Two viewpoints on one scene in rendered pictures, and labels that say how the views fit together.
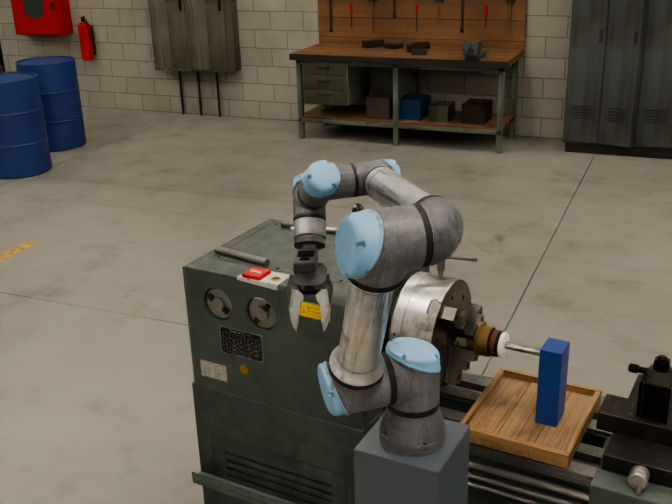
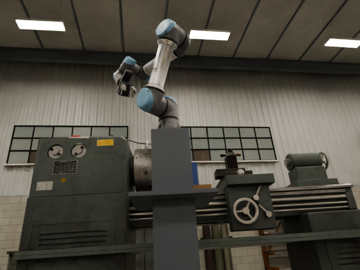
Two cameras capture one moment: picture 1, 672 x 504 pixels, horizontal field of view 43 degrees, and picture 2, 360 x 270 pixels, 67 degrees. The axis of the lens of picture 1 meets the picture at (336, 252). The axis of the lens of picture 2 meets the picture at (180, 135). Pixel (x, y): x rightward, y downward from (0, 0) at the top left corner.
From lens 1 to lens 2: 1.86 m
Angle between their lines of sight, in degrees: 56
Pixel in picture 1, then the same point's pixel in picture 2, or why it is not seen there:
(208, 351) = (43, 176)
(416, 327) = (144, 154)
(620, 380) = not seen: outside the picture
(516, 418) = not seen: hidden behind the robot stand
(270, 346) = (81, 164)
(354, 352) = (158, 73)
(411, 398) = (172, 110)
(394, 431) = (166, 123)
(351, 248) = (165, 23)
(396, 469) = (170, 132)
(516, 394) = not seen: hidden behind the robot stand
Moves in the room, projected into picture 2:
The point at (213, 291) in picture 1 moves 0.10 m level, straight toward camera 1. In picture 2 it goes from (53, 147) to (58, 142)
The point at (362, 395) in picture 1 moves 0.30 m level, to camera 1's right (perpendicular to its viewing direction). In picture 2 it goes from (159, 95) to (204, 107)
